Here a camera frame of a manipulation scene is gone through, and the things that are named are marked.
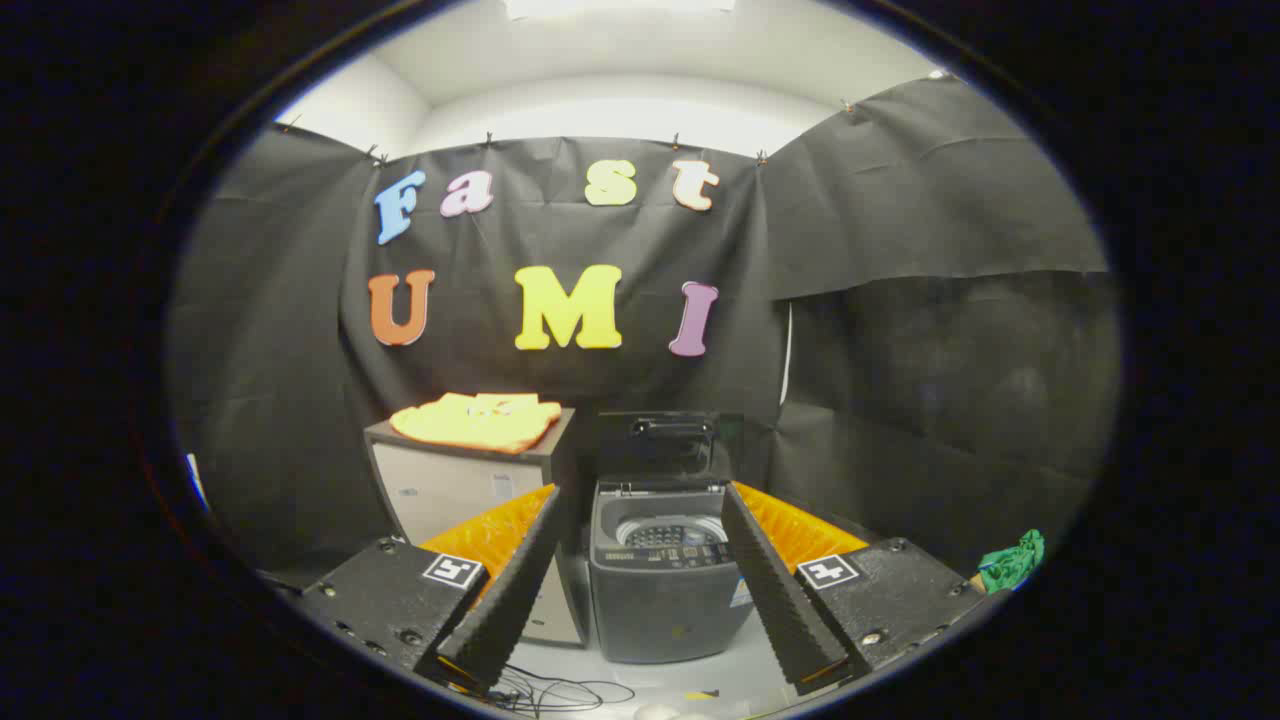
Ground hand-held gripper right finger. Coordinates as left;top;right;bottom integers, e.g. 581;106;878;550
720;481;989;697

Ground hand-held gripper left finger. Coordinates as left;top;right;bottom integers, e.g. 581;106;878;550
298;484;566;693

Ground grey washing machine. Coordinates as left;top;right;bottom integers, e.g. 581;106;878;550
588;477;757;665

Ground yellow orange polo shirt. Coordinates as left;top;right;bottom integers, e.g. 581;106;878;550
390;392;563;455

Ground grey cabinet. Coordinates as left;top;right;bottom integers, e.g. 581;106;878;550
364;408;591;647

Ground green crumpled cloth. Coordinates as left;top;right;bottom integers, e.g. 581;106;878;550
977;529;1047;596

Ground ceiling light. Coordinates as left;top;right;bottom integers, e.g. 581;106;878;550
503;0;737;20

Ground thin black cables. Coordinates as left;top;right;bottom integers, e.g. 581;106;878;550
488;664;637;717

